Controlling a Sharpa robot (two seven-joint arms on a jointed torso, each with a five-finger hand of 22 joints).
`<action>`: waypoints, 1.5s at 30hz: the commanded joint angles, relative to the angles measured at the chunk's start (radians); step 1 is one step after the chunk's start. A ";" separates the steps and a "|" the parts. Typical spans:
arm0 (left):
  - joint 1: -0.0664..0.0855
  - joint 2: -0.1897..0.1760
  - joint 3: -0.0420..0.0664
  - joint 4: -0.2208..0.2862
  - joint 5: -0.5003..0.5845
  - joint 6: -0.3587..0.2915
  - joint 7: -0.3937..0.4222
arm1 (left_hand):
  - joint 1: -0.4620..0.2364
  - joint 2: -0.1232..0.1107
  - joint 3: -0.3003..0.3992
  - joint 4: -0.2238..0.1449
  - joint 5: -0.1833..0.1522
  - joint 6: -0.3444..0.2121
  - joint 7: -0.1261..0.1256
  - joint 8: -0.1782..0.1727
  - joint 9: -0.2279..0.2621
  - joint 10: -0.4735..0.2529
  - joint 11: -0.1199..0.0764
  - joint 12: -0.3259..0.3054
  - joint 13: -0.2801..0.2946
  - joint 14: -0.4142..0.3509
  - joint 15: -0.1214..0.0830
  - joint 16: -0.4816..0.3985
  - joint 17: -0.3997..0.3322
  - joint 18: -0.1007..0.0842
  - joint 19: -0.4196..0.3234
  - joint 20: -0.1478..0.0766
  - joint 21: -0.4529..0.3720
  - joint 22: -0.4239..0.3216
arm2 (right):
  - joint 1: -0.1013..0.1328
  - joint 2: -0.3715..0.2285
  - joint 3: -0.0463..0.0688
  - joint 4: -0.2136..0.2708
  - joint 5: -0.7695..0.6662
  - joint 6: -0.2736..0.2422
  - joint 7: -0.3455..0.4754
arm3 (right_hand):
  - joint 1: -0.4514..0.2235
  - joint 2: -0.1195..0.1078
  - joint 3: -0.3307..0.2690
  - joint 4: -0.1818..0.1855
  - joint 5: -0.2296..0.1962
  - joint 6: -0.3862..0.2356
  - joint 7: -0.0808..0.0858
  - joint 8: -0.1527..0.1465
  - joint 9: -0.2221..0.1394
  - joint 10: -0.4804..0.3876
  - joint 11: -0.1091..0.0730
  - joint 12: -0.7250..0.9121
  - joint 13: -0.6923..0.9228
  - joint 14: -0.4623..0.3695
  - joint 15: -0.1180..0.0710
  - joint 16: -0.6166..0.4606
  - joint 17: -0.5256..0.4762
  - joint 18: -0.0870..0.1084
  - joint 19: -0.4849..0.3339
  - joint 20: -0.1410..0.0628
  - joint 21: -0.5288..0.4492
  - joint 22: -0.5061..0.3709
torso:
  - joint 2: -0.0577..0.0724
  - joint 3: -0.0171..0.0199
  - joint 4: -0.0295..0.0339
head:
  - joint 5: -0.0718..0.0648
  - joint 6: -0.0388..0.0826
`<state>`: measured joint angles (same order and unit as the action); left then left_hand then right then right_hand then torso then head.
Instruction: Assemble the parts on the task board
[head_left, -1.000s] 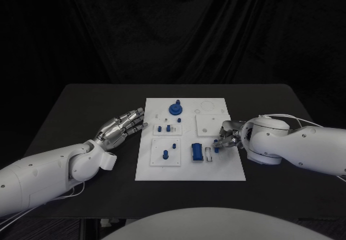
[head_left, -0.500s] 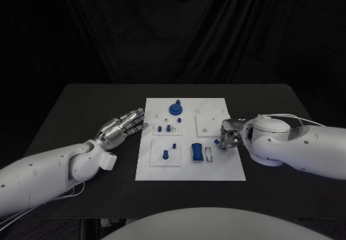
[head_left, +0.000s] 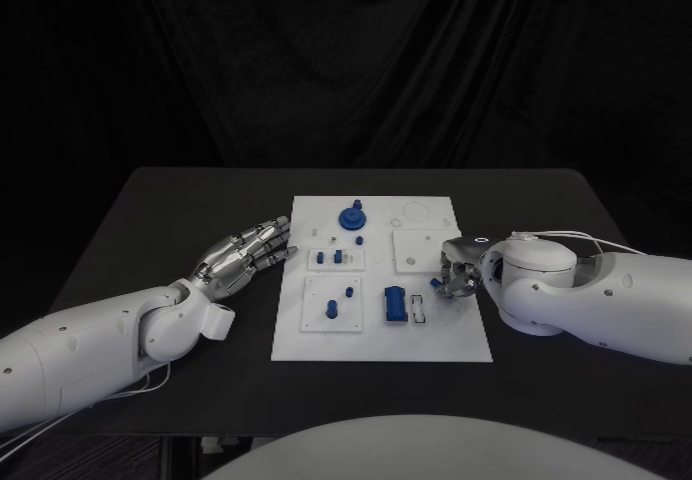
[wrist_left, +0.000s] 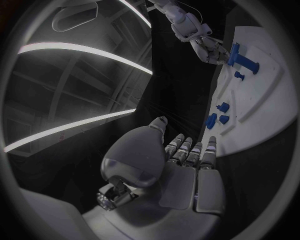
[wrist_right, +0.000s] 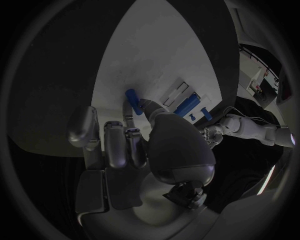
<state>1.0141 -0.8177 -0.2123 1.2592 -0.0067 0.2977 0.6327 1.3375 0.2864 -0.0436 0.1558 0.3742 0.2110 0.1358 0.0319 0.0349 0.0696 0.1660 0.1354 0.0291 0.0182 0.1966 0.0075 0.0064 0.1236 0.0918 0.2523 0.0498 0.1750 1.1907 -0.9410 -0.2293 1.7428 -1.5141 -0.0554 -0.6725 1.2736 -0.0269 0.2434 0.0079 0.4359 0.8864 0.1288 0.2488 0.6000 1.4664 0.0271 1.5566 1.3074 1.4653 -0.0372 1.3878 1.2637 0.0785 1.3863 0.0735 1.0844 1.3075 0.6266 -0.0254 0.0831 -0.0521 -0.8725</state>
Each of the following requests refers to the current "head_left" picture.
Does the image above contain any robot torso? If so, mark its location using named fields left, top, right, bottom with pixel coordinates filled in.
left=199, top=414, right=677, bottom=480

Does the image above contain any white cable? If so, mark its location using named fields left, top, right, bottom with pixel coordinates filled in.
left=510, top=230, right=648, bottom=257
left=0, top=361, right=173, bottom=451

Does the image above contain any blue gear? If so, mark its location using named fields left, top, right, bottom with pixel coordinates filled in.
left=337, top=208, right=367, bottom=230

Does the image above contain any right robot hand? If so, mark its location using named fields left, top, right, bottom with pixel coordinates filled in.
left=434, top=235, right=506, bottom=300

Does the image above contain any white task board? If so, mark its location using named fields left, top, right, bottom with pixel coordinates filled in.
left=269, top=195, right=494, bottom=363

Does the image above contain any blue rectangular block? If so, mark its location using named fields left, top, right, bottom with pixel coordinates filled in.
left=383, top=285, right=409, bottom=323

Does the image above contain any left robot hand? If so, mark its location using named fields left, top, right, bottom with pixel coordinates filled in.
left=186, top=214, right=299, bottom=303

